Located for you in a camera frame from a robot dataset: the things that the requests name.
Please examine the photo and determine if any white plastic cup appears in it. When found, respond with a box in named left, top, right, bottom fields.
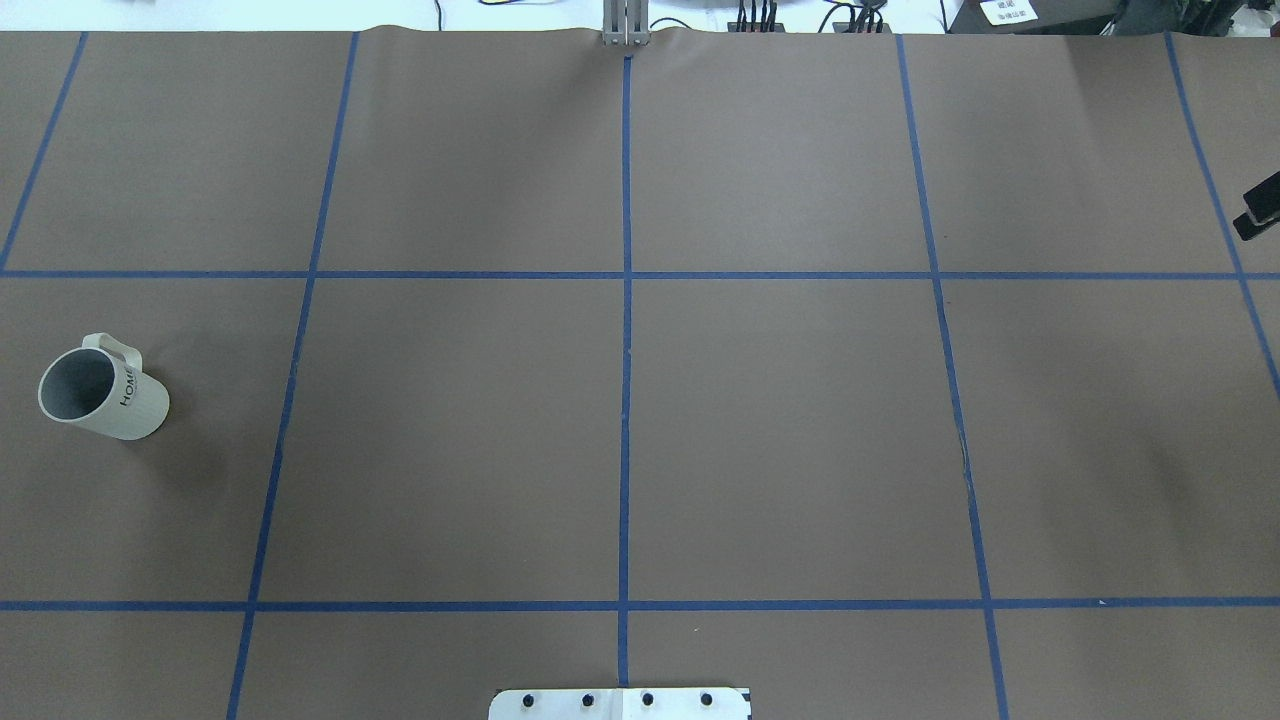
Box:
left=37, top=332, right=172, bottom=441

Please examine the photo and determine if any black power strip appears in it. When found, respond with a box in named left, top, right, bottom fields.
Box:
left=726, top=0, right=785, bottom=33

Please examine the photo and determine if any aluminium frame post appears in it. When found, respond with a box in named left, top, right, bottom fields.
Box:
left=602, top=0, right=652, bottom=47

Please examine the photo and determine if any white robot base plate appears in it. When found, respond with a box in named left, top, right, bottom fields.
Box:
left=486, top=687, right=753, bottom=719

